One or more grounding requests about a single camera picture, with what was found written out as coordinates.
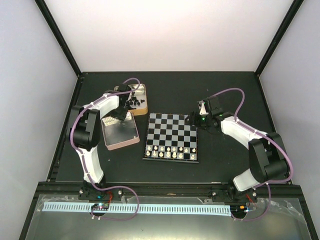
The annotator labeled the black and grey chessboard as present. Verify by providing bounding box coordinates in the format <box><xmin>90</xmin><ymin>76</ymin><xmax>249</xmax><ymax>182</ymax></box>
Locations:
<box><xmin>143</xmin><ymin>113</ymin><xmax>199</xmax><ymax>164</ymax></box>

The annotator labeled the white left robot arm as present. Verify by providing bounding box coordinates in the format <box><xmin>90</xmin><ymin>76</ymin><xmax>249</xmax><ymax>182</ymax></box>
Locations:
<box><xmin>66</xmin><ymin>83</ymin><xmax>140</xmax><ymax>200</ymax></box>

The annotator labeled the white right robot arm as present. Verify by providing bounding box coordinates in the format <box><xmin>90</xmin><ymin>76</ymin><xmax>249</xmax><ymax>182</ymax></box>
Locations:
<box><xmin>185</xmin><ymin>96</ymin><xmax>292</xmax><ymax>202</ymax></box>

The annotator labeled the pile of black chess pieces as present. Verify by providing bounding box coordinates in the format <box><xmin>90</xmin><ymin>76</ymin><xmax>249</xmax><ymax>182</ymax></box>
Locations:
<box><xmin>125</xmin><ymin>92</ymin><xmax>146</xmax><ymax>110</ymax></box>

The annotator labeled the left controller circuit board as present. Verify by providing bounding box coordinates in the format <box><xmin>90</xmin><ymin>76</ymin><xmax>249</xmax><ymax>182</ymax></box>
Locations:
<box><xmin>91</xmin><ymin>203</ymin><xmax>110</xmax><ymax>212</ymax></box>

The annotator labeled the controller circuit board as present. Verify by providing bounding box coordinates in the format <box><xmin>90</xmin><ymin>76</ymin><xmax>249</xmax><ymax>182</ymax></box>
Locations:
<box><xmin>91</xmin><ymin>203</ymin><xmax>110</xmax><ymax>212</ymax></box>
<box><xmin>230</xmin><ymin>205</ymin><xmax>256</xmax><ymax>214</ymax></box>

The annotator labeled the right controller circuit board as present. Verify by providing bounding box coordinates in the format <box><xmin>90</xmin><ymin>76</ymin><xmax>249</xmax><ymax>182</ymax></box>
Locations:
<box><xmin>230</xmin><ymin>205</ymin><xmax>256</xmax><ymax>214</ymax></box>

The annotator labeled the pink metal tin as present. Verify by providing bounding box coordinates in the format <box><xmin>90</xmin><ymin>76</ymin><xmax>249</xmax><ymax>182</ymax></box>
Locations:
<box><xmin>101</xmin><ymin>111</ymin><xmax>140</xmax><ymax>151</ymax></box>

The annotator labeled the gold metal tin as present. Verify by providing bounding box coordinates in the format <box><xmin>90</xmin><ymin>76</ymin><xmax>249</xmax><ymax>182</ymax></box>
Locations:
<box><xmin>109</xmin><ymin>84</ymin><xmax>148</xmax><ymax>120</ymax></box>

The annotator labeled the black mounting rail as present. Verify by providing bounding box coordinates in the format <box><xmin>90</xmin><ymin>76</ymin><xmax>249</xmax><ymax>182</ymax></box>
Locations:
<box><xmin>78</xmin><ymin>183</ymin><xmax>231</xmax><ymax>202</ymax></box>

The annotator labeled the light blue slotted cable duct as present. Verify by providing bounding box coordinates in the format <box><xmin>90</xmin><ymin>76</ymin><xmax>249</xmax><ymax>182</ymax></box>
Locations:
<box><xmin>42</xmin><ymin>202</ymin><xmax>231</xmax><ymax>217</ymax></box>

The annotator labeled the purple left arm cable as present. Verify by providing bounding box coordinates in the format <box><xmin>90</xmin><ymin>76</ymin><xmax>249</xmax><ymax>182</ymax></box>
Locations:
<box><xmin>69</xmin><ymin>77</ymin><xmax>140</xmax><ymax>222</ymax></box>

